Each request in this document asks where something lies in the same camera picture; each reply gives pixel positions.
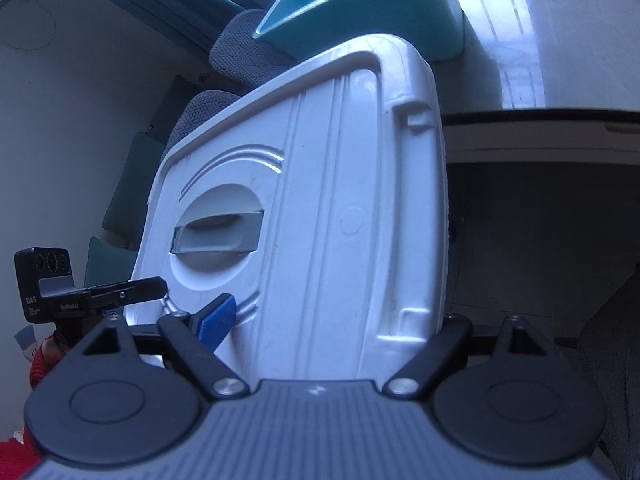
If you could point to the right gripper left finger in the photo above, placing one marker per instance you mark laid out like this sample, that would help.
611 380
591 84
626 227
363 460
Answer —
192 339

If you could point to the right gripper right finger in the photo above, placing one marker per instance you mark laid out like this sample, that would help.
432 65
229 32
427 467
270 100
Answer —
443 355

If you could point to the white bin lid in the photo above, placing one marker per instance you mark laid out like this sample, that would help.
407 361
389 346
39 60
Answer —
319 202

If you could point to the near grey covered chair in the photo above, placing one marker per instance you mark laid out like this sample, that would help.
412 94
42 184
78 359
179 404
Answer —
200 109

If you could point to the grey covered chair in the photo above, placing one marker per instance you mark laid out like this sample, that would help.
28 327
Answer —
200 109
241 63

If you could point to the far grey covered chair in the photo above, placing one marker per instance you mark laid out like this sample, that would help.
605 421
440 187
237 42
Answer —
241 63

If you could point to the teal plastic storage bin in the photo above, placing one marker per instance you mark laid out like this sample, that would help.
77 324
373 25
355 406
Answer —
304 28

